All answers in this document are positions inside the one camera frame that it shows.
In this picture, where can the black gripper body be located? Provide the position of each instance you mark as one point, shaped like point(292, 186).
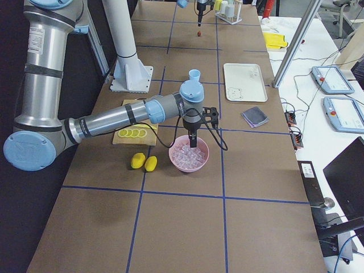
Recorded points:
point(201, 8)
point(190, 124)

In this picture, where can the yellow upturned cup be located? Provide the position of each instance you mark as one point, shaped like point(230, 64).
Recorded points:
point(217, 5)

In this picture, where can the pink bowl of ice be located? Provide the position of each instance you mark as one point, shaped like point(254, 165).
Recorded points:
point(188, 159)

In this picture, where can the light blue cup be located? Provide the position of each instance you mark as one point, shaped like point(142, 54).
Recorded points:
point(194, 75)

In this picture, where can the wooden cutting board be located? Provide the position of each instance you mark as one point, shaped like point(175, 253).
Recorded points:
point(149, 140)

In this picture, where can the yellow lemon near bowl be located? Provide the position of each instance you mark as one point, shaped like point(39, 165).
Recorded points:
point(151, 163)

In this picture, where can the yellow lemon near edge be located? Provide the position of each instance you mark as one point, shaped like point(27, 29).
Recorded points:
point(138, 160)

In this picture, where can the cream bear tray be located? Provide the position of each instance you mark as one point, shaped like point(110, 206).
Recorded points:
point(244, 83)

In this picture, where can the grey folded cloth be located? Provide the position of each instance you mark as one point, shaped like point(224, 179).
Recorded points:
point(255, 117)

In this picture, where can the yellow cloth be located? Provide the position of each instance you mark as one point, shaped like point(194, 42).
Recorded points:
point(274, 40)

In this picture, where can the black power box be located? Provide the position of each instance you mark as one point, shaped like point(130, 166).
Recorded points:
point(311, 184)

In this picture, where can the far teach pendant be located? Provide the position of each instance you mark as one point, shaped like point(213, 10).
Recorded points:
point(331, 80)

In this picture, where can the teach pendant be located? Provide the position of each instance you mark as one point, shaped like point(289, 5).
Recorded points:
point(331, 80)
point(344, 114)

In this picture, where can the near teach pendant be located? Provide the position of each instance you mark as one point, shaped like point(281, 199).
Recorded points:
point(344, 114)

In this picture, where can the black monitor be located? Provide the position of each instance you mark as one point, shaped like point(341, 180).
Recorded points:
point(344, 175)

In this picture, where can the white wire cup rack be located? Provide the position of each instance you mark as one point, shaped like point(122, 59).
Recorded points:
point(237, 13)

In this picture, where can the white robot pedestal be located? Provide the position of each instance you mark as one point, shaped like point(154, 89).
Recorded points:
point(130, 74)

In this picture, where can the aluminium frame post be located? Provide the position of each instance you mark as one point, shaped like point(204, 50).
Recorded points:
point(296, 41)

